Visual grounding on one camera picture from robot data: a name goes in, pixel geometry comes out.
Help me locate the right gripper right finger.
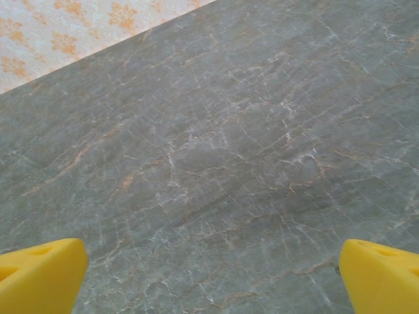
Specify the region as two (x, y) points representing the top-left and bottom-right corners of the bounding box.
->
(338, 238), (419, 314)

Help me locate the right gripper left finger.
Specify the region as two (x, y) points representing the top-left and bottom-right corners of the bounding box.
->
(0, 237), (90, 314)

